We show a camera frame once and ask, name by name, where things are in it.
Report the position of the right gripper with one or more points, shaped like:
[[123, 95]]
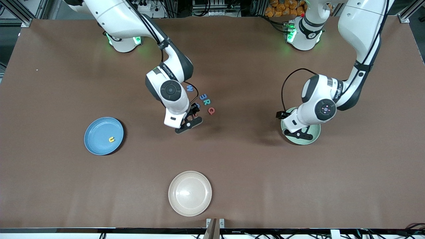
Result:
[[194, 109]]

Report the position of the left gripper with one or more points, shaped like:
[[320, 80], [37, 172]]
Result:
[[280, 115]]

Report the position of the blue plate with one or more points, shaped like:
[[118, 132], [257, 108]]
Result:
[[99, 132]]

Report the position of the red foam letter Q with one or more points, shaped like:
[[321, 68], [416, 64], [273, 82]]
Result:
[[211, 111]]

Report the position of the blue foam letter E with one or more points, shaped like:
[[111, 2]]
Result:
[[203, 97]]

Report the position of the aluminium frame profile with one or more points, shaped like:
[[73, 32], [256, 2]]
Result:
[[26, 22], [403, 18]]

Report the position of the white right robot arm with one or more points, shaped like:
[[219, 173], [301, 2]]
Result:
[[119, 20]]

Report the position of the beige plate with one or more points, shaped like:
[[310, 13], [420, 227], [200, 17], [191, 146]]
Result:
[[190, 193]]

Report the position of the white socket strip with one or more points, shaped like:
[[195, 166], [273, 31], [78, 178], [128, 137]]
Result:
[[212, 13]]

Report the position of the green plate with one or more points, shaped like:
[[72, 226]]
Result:
[[314, 132]]

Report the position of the teal foam letter R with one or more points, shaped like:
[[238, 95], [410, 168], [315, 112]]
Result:
[[207, 101]]

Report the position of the white power strip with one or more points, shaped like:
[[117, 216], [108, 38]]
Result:
[[146, 6]]

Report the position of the pile of orange bags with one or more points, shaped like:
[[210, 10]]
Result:
[[282, 8]]

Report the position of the metal bracket with post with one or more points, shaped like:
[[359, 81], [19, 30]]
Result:
[[215, 227]]

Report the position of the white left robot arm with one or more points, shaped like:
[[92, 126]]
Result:
[[362, 23]]

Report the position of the brown paper table cover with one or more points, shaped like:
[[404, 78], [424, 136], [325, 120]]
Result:
[[232, 159]]

